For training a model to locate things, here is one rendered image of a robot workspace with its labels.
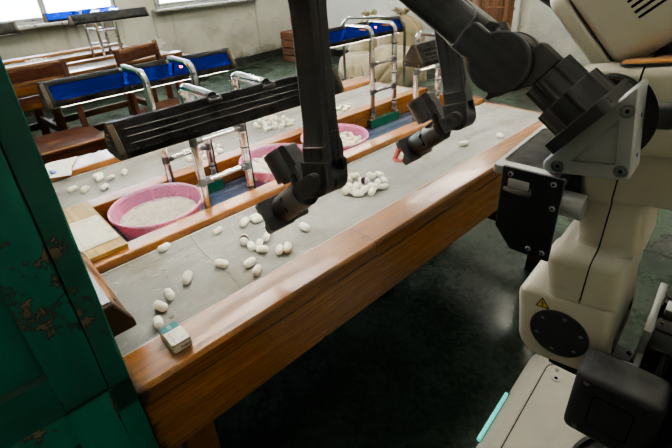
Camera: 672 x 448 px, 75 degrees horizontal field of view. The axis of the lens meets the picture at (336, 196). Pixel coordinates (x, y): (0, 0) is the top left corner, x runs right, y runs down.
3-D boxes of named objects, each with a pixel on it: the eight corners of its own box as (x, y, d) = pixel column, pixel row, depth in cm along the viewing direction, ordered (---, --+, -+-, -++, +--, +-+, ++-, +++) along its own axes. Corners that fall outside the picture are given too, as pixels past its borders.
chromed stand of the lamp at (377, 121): (399, 118, 213) (400, 20, 192) (371, 129, 201) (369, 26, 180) (370, 111, 226) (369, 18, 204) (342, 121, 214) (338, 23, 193)
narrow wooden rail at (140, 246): (482, 120, 210) (485, 97, 205) (79, 317, 104) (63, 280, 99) (472, 118, 214) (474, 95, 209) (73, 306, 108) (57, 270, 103)
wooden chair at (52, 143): (58, 225, 274) (-3, 80, 232) (41, 203, 303) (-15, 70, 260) (128, 200, 300) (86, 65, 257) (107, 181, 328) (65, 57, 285)
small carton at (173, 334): (192, 344, 80) (190, 336, 79) (174, 354, 78) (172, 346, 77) (178, 327, 84) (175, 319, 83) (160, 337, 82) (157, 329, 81)
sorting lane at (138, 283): (548, 119, 187) (548, 114, 186) (116, 371, 81) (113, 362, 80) (484, 106, 207) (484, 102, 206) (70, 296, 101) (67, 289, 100)
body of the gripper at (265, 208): (253, 206, 90) (266, 194, 84) (291, 189, 96) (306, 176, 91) (268, 234, 90) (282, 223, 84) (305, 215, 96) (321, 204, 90)
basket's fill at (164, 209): (214, 226, 132) (211, 210, 129) (141, 259, 119) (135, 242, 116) (181, 202, 147) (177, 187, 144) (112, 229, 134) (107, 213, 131)
